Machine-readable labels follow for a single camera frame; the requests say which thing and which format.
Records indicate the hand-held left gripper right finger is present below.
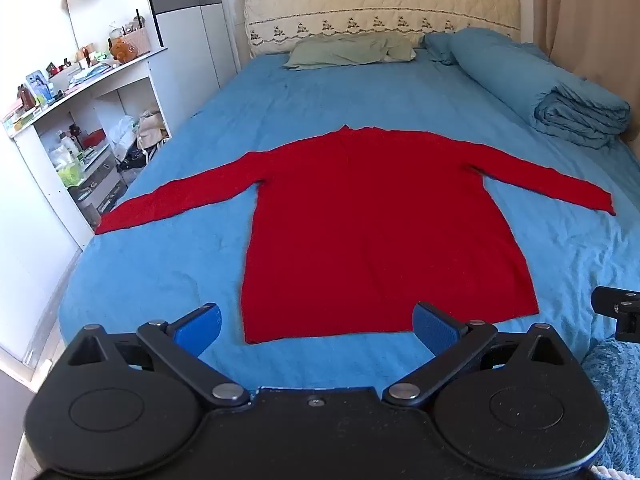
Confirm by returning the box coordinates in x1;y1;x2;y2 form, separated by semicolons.
382;301;576;408

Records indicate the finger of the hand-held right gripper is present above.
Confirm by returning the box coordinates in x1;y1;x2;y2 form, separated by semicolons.
591;285;640;345

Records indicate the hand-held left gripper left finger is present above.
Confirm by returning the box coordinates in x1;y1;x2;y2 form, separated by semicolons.
66;302;251;407

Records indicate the red long-sleeved sweater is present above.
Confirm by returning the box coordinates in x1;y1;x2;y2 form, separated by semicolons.
94;125;617;345

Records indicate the blue fuzzy cloth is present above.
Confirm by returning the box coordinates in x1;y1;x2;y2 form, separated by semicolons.
582;337;640;480

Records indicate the green plastic bag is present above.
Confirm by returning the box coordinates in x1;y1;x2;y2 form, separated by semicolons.
57;160;84;189

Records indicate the beige cloth bag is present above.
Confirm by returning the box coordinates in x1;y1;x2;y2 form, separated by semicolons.
136;110;166;151

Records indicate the white plastic bag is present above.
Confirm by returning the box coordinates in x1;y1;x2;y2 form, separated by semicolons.
107;115;139;161

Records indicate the bed with blue sheet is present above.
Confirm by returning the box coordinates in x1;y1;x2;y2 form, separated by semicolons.
57;52;640;396

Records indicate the folded blue duvet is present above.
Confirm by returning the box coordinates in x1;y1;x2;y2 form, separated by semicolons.
449;27;632;150

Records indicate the white shelf unit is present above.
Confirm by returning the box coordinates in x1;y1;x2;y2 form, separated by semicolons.
2;47;173;251

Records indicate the white wardrobe with grey panel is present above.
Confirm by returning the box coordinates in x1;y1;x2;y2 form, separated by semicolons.
141;0;240;140

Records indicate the blue pillow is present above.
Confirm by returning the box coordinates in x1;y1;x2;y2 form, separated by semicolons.
423;31;463;66

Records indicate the orange teddy bear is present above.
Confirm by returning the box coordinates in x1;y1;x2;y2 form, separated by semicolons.
110;39;137;64

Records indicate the blue printed box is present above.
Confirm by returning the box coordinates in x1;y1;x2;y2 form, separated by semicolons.
26;70;54;104

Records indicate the green pillow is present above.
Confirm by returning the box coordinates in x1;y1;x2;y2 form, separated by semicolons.
282;34;417;71

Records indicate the beige curtain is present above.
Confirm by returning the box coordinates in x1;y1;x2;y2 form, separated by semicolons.
532;0;640;106

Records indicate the pink woven basket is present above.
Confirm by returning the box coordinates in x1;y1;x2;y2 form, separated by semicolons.
122;27;151;57

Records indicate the cream quilted headboard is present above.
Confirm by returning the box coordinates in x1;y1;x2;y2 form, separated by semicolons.
242;0;522;61

